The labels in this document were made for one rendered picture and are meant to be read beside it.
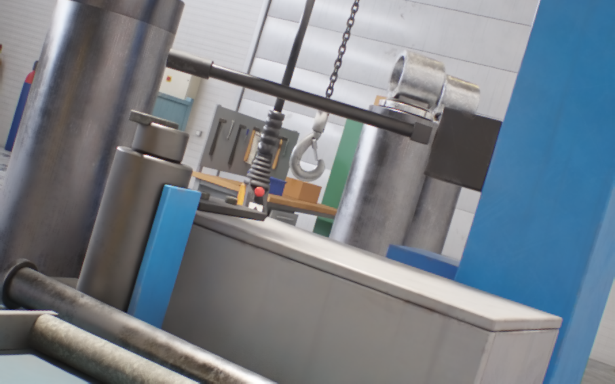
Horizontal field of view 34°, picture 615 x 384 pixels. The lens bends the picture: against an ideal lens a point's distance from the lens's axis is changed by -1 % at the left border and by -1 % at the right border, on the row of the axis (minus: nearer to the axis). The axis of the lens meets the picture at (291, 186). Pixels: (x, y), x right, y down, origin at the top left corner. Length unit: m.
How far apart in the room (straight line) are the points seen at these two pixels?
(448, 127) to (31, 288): 0.64
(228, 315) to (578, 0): 0.63
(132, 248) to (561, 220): 0.57
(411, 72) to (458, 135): 1.54
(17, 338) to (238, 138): 7.37
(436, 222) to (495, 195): 1.83
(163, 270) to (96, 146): 0.77
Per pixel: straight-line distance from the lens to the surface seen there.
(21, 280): 0.93
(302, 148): 2.50
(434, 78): 2.89
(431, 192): 3.12
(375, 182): 2.83
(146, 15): 1.72
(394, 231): 2.85
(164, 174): 0.94
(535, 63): 1.33
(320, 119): 2.51
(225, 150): 8.08
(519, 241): 1.30
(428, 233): 3.14
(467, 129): 1.34
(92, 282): 0.96
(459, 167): 1.33
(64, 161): 1.70
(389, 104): 2.88
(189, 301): 1.00
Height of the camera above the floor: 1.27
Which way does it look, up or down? 2 degrees down
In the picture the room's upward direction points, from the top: 17 degrees clockwise
